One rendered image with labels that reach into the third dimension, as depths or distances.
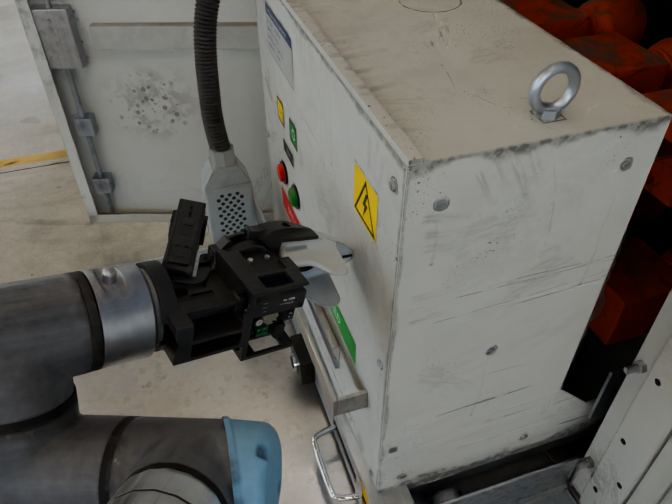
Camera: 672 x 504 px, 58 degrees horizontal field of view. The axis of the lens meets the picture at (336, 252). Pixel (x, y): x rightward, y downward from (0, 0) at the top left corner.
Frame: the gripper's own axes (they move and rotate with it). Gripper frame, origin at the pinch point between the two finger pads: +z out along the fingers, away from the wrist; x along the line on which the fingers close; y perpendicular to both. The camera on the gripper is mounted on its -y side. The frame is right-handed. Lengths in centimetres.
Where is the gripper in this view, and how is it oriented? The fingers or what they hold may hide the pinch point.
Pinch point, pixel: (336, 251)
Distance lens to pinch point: 60.2
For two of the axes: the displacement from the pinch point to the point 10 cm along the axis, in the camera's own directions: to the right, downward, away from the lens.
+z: 8.0, -1.6, 5.7
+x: 2.2, -8.2, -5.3
